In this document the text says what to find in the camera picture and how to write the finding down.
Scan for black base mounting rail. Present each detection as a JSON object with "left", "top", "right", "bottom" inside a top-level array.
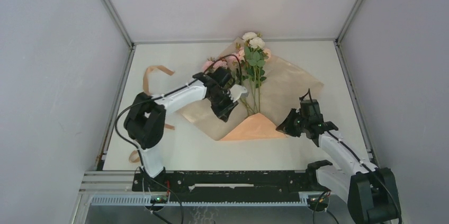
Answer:
[{"left": 131, "top": 171, "right": 326, "bottom": 202}]

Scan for pink rose stem bunch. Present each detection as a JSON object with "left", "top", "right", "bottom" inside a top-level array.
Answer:
[{"left": 199, "top": 54, "right": 238, "bottom": 100}]

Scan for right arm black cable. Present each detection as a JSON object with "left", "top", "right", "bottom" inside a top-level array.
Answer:
[{"left": 299, "top": 88, "right": 403, "bottom": 224}]

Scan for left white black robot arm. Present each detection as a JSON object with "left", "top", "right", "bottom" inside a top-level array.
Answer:
[{"left": 123, "top": 67, "right": 248, "bottom": 191}]

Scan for white slotted cable duct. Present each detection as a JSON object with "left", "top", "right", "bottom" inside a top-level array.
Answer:
[{"left": 91, "top": 194, "right": 309, "bottom": 207}]

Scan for white rose stem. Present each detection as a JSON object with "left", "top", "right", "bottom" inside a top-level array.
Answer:
[{"left": 240, "top": 32, "right": 269, "bottom": 114}]

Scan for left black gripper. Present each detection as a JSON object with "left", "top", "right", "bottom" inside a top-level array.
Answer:
[{"left": 208, "top": 91, "right": 238, "bottom": 123}]

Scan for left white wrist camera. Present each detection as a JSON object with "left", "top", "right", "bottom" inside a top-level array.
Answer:
[{"left": 229, "top": 84, "right": 249, "bottom": 102}]

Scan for beige wrapping paper sheet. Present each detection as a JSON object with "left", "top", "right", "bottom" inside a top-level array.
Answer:
[{"left": 179, "top": 38, "right": 324, "bottom": 141}]

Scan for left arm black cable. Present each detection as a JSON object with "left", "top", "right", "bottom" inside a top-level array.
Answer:
[{"left": 113, "top": 53, "right": 245, "bottom": 224}]

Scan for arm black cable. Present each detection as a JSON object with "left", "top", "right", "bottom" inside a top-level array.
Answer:
[
  {"left": 113, "top": 53, "right": 245, "bottom": 224},
  {"left": 299, "top": 88, "right": 403, "bottom": 224}
]

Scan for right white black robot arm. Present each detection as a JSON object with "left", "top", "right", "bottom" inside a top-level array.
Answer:
[{"left": 276, "top": 96, "right": 403, "bottom": 223}]

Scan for tan ribbon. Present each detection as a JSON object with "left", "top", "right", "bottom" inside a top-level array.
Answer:
[{"left": 128, "top": 65, "right": 175, "bottom": 164}]

